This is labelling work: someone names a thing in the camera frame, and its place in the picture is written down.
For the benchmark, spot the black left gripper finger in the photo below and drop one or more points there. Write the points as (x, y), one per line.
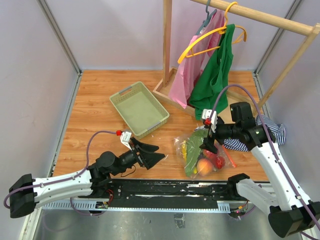
(149, 160)
(142, 149)

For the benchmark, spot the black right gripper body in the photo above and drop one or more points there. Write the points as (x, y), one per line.
(223, 131)

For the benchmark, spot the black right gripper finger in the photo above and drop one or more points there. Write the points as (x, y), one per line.
(210, 146)
(205, 143)

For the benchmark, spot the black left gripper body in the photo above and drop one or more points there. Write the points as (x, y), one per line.
(129, 158)

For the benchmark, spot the clear zip top bag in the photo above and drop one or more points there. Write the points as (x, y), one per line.
(222, 152)

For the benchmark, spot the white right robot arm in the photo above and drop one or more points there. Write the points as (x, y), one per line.
(291, 210)

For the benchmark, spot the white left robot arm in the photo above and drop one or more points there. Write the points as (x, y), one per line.
(29, 193)

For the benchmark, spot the fake red apple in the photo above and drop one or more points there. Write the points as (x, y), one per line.
(212, 157)

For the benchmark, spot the fake green leafy vegetable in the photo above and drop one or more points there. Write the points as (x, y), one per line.
(193, 150)

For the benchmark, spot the fake strawberry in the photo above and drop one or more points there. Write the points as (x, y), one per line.
(220, 162)

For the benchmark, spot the fake peach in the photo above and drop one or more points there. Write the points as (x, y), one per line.
(204, 167)

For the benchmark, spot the fake yellow banana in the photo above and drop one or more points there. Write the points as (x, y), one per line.
(184, 150)

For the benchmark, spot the green tank top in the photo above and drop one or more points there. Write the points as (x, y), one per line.
(215, 75)

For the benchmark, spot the light green plastic basket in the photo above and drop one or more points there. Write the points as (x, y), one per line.
(140, 109)

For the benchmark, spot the wooden clothes rack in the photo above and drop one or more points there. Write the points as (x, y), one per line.
(162, 89)

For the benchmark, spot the pink shirt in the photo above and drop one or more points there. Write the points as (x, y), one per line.
(189, 69)

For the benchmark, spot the grey-blue clothes hanger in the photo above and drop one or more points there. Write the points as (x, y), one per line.
(207, 20)

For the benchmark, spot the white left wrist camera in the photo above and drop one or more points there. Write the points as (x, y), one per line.
(125, 138)

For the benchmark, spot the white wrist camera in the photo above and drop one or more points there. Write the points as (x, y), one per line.
(125, 138)
(210, 119)

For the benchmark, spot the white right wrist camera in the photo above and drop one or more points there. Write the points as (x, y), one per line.
(210, 119)

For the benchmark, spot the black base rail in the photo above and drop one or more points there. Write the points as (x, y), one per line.
(175, 196)

